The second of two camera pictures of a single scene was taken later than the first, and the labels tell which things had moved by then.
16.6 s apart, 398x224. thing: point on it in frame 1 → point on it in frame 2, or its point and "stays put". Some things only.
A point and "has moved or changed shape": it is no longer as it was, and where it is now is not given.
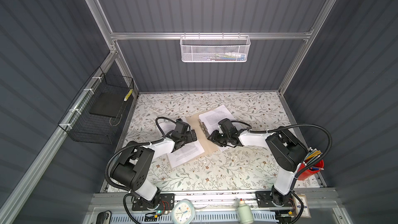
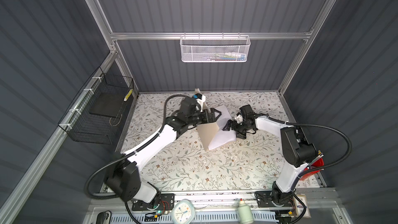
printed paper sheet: (209, 121) has moved or changed shape
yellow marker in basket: (129, 94) stays put
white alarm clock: (183, 212) stays put
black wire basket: (91, 117) stays put
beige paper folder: (208, 147) → (208, 131)
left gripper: (189, 139) → (215, 118)
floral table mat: (209, 141) stays put
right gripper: (214, 139) → (235, 123)
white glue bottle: (244, 214) stays put
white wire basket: (215, 49) stays put
